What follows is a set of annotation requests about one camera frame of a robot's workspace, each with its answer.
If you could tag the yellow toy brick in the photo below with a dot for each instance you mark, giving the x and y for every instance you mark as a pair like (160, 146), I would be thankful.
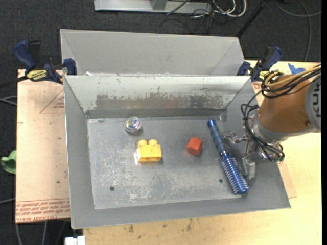
(149, 152)

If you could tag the blue hairbrush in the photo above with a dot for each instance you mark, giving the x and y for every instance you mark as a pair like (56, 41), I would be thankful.
(231, 167)

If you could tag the clear iridescent ball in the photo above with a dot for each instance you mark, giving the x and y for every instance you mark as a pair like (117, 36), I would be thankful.
(132, 124)

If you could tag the brown cardboard board, red print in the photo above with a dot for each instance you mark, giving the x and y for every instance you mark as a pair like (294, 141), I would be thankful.
(41, 147)

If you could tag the red-orange angular block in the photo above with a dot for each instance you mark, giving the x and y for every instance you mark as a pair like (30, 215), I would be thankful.
(194, 147)

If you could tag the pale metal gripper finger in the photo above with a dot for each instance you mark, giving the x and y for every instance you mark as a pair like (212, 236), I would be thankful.
(233, 138)
(248, 168)

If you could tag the grey metal bin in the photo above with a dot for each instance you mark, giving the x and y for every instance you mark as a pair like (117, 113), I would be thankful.
(158, 177)

